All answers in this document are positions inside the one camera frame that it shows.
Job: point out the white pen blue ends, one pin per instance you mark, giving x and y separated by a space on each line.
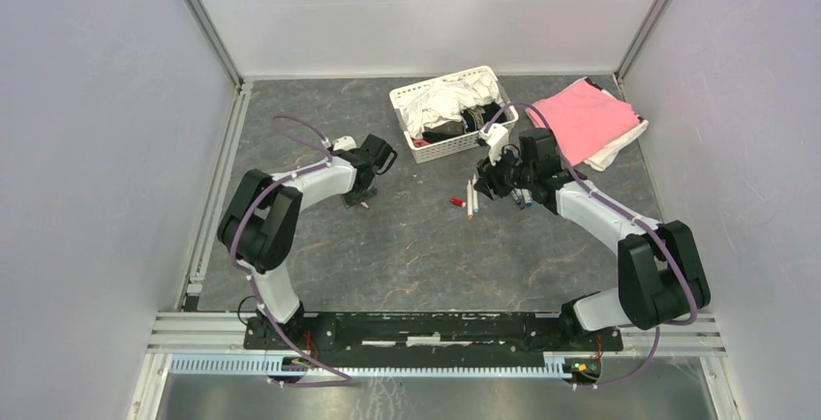
527 197

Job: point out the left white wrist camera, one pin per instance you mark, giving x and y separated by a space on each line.
344 143

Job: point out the white plastic basket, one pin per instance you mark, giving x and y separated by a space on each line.
423 152

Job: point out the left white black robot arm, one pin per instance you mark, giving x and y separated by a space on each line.
259 225

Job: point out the white cloth in basket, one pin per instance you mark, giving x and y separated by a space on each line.
443 101

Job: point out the black cloth in basket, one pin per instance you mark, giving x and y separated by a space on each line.
471 120

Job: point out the white cloth under pink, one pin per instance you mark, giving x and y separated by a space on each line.
609 125

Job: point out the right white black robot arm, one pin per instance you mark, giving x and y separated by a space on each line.
660 275

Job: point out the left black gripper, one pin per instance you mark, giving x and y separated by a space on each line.
350 200

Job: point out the pink folded cloth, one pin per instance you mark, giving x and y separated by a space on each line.
563 114

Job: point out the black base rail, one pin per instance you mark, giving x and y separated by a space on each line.
442 340

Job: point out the white pen blue tip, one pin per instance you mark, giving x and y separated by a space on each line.
474 195

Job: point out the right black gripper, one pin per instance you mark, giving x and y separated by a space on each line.
489 181

